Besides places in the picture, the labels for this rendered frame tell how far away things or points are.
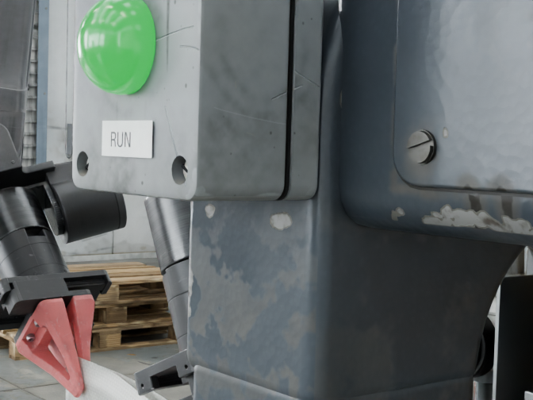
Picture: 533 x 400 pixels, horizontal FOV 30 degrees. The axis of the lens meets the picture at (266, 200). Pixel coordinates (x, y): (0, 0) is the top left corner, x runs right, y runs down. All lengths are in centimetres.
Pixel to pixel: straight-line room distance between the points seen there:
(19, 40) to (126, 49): 74
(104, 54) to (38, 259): 59
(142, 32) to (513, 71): 11
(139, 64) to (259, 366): 11
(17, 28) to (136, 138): 74
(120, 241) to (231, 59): 873
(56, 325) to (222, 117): 58
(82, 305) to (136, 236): 823
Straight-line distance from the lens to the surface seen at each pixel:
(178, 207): 60
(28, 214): 91
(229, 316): 34
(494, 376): 52
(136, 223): 907
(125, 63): 29
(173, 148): 28
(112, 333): 615
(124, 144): 31
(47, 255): 88
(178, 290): 60
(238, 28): 28
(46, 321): 84
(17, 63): 101
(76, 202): 92
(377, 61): 30
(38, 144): 847
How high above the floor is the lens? 126
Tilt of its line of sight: 3 degrees down
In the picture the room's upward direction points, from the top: 2 degrees clockwise
